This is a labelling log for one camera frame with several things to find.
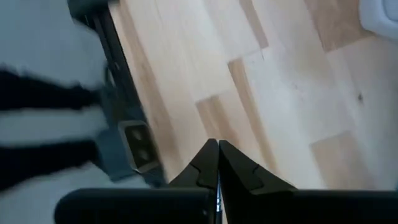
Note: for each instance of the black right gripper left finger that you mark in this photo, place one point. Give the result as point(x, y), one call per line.
point(199, 177)

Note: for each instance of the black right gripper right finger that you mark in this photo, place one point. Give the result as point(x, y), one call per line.
point(242, 177)

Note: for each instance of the white pot saucer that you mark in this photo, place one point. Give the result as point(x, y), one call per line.
point(379, 15)

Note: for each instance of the grey camera block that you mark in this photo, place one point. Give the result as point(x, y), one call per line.
point(136, 149)

